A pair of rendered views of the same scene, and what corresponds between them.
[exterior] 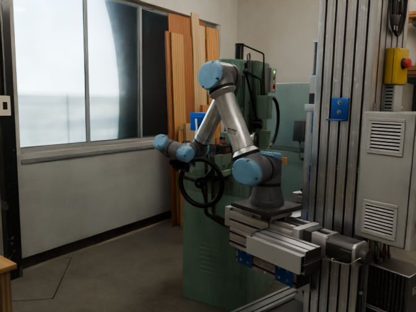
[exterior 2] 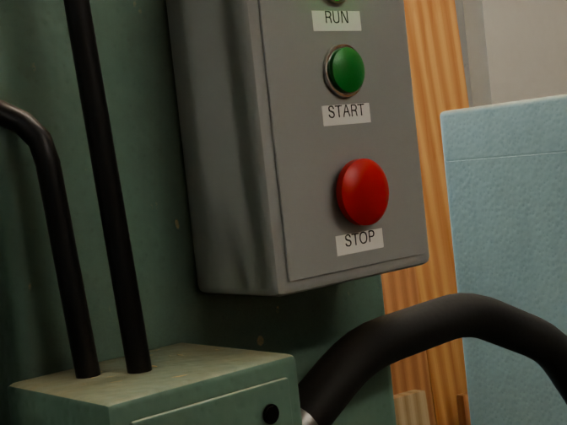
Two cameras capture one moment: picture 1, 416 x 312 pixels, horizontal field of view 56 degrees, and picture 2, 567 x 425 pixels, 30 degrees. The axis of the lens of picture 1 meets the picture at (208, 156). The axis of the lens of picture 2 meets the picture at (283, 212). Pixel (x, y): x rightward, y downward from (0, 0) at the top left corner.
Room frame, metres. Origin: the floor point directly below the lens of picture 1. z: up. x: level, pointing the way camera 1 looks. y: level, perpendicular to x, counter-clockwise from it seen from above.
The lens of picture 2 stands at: (2.17, -0.57, 1.38)
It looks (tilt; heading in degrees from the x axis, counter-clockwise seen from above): 3 degrees down; 21
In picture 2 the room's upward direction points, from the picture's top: 6 degrees counter-clockwise
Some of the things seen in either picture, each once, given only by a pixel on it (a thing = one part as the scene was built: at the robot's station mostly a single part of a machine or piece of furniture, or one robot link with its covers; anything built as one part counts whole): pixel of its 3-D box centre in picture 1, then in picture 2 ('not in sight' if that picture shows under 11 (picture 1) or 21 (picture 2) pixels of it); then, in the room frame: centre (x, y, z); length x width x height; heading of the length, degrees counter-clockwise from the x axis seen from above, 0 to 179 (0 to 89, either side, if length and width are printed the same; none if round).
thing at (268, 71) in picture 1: (268, 80); (299, 111); (2.64, -0.40, 1.40); 0.10 x 0.06 x 0.16; 152
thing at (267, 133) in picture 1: (262, 139); not in sight; (2.52, -0.35, 1.02); 0.09 x 0.07 x 0.12; 62
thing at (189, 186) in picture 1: (234, 178); not in sight; (2.54, -0.18, 0.76); 0.57 x 0.45 x 0.09; 152
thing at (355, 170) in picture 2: not in sight; (363, 191); (2.63, -0.43, 1.36); 0.03 x 0.01 x 0.03; 152
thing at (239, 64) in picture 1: (229, 86); not in sight; (2.43, -0.12, 1.35); 0.18 x 0.18 x 0.31
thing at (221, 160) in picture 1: (215, 160); not in sight; (2.25, -0.05, 0.92); 0.15 x 0.13 x 0.09; 62
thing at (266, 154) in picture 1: (267, 166); not in sight; (1.67, -0.26, 0.98); 0.13 x 0.12 x 0.14; 144
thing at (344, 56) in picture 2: not in sight; (347, 70); (2.63, -0.43, 1.42); 0.02 x 0.01 x 0.02; 152
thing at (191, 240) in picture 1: (233, 236); not in sight; (2.54, -0.18, 0.36); 0.58 x 0.45 x 0.71; 152
